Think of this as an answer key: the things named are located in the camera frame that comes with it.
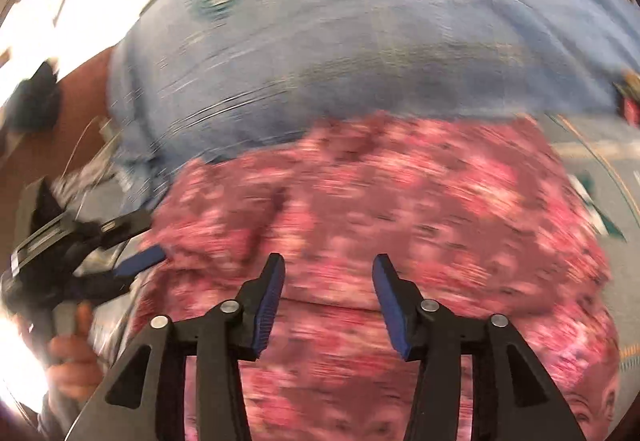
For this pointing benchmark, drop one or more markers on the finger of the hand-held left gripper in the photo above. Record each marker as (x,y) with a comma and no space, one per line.
(142,261)
(122,225)

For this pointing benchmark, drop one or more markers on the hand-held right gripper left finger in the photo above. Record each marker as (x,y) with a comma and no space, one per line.
(264,308)

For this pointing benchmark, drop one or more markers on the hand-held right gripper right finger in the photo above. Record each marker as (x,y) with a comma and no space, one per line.
(392,308)

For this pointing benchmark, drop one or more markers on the pink floral garment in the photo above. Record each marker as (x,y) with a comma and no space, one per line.
(350,201)

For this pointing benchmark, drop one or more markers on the person's left hand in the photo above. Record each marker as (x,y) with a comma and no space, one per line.
(75,366)

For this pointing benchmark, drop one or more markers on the brown wooden furniture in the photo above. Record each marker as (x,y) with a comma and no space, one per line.
(75,121)

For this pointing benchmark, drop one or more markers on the dark cloth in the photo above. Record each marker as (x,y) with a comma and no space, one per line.
(32,96)

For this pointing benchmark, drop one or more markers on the blue plaid quilt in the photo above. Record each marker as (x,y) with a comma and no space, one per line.
(375,21)

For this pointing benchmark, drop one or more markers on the red plastic bag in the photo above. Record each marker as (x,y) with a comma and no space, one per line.
(631,107)

